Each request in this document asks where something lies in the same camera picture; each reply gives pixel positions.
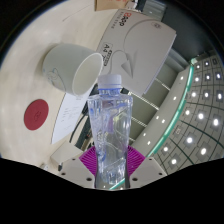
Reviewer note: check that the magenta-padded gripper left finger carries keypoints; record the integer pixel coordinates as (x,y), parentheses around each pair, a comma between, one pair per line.
(78,171)

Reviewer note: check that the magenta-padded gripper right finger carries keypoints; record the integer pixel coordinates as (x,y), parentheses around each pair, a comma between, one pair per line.
(146,170)

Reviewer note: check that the clear plastic water bottle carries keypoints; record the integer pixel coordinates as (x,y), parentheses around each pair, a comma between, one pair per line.
(110,133)

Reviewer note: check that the printed white paper sheet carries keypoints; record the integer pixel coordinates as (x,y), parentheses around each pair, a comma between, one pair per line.
(68,116)

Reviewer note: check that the flat round red coaster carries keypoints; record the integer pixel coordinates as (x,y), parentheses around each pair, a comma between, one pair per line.
(36,114)

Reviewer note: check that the group of ceiling lights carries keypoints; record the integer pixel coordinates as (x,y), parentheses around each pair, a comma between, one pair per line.
(200,116)

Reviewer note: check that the white ceramic mug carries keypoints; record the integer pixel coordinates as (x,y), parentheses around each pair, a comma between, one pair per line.
(61,66)

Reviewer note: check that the white paper carton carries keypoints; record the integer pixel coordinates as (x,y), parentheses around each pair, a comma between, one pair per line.
(140,43)

